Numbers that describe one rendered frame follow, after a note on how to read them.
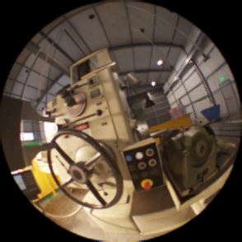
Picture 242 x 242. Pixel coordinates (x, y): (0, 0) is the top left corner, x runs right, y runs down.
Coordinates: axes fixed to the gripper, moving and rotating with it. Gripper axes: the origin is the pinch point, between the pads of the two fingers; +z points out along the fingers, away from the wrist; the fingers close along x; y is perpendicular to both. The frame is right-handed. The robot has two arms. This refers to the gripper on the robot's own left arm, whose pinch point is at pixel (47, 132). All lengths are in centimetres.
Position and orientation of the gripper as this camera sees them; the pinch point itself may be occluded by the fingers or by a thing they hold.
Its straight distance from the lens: 24.9
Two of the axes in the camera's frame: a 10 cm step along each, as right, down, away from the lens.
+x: -0.3, 10.0, -0.6
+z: 1.8, 0.6, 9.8
